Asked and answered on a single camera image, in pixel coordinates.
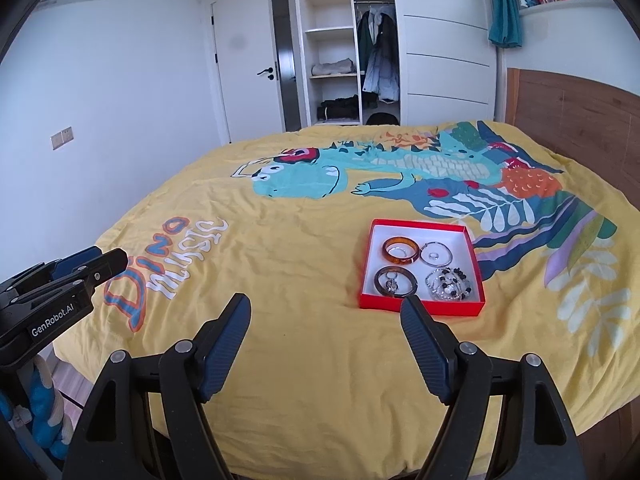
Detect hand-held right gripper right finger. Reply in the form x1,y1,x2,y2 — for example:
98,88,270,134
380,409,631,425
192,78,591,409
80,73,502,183
400,294,587,480

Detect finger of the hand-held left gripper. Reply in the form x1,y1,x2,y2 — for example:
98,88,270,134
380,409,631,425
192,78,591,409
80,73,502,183
0,245,104,291
0,248,130,313

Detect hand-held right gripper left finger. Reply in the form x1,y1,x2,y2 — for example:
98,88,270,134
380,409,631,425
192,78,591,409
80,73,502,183
62,292,252,480

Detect silver bead bracelet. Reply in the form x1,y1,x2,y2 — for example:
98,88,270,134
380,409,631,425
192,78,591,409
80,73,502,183
425,272,453,303

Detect red jewelry box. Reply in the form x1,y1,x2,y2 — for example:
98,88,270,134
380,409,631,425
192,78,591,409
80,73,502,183
358,218,488,318

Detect dark brown bangle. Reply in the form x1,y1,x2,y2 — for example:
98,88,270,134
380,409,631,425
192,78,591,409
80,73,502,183
374,265,419,298

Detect black bead bracelet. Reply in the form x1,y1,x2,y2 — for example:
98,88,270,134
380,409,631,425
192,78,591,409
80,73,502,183
442,267,474,298

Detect large silver bangle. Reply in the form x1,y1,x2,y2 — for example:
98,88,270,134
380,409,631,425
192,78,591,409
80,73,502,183
419,242,454,267

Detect amber bangle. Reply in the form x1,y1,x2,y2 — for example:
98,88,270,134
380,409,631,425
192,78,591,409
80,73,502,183
383,236,420,264

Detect blue plush toy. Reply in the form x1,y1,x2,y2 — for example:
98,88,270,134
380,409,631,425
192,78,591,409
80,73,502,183
0,355,77,462

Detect yellow printed blanket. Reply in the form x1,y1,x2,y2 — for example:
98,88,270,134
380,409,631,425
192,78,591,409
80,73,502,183
52,120,640,467

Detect white door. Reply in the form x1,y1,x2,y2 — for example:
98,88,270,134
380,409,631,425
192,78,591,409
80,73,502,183
209,0,287,146

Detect dark folded clothes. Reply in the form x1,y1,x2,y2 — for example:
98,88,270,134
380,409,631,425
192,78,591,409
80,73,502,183
318,94,362,123

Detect wooden headboard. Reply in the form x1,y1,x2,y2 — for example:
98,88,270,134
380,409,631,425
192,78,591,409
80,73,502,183
504,67,640,198

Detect beige folded cloth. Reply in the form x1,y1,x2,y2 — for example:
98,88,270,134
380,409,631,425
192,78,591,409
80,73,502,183
309,58,357,78

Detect hanging clothes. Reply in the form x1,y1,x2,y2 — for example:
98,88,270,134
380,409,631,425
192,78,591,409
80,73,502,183
355,4,401,107

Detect white wardrobe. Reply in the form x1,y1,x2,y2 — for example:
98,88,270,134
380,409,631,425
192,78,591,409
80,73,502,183
290,0,502,127

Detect teal curtain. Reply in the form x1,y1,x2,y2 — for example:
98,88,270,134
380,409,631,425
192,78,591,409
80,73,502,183
487,0,524,49

